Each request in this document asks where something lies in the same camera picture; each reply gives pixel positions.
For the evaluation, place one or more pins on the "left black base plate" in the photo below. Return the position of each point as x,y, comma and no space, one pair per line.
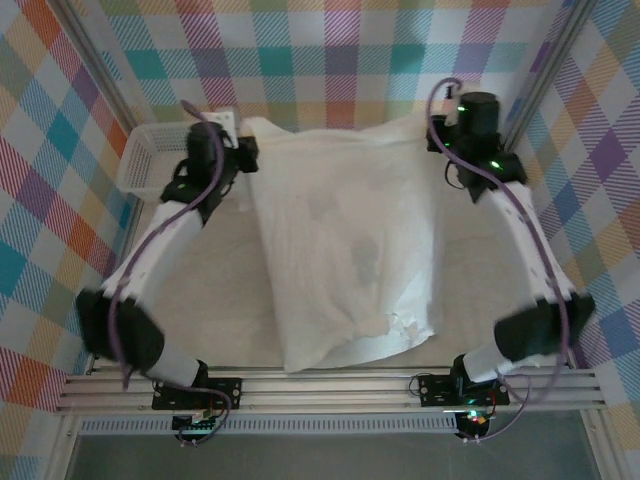
230,390

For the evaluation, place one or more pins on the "right aluminium frame leg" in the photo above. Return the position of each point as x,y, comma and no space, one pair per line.
602,445

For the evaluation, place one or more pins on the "white t-shirt with black print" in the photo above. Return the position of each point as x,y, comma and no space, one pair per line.
340,225

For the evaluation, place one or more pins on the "white plastic mesh basket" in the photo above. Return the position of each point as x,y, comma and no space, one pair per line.
145,150

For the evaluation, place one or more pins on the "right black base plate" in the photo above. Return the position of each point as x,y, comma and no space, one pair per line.
435,387

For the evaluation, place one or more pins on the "left aluminium corner post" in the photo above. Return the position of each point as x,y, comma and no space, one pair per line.
102,70

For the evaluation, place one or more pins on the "right aluminium corner post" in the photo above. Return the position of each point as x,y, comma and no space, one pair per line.
546,70

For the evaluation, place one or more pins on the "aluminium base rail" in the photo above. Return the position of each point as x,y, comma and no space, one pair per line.
325,390

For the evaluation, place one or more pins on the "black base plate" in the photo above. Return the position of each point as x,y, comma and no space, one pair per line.
435,387
230,390

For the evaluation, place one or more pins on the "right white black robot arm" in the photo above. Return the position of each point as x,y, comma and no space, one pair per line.
525,235

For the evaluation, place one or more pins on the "aluminium corner post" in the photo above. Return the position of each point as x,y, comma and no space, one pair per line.
102,70
546,70

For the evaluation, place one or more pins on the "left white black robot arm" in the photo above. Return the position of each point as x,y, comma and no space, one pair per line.
165,240

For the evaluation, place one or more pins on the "aluminium frame leg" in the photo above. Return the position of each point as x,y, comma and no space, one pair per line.
62,450
602,445

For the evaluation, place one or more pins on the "left aluminium frame leg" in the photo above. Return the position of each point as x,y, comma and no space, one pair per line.
62,450

